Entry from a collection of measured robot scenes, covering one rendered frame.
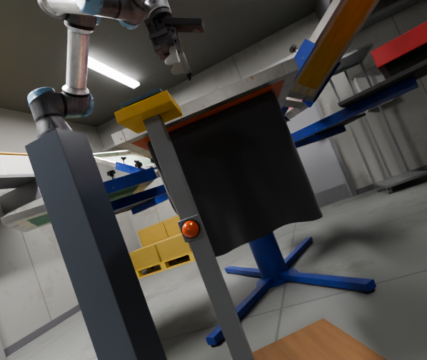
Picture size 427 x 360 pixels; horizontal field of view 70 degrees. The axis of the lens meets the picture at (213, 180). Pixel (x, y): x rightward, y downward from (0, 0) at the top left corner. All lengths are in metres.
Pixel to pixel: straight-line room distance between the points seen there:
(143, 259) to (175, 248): 0.63
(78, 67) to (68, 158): 0.41
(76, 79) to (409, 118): 4.81
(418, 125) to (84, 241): 4.99
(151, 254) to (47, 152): 3.76
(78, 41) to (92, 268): 0.94
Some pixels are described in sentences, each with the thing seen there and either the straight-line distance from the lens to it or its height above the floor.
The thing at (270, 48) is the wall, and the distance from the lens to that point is 5.65.
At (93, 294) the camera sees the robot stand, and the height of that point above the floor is 0.52.
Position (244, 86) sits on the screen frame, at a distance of 0.94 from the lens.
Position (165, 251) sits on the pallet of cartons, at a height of 0.28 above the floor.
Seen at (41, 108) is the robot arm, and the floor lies 1.33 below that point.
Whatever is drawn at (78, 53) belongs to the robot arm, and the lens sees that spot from 1.53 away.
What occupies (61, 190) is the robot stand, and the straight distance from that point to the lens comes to 1.40.
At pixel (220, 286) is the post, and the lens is 0.73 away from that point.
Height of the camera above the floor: 0.68
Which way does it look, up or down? 4 degrees up
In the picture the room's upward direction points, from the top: 21 degrees counter-clockwise
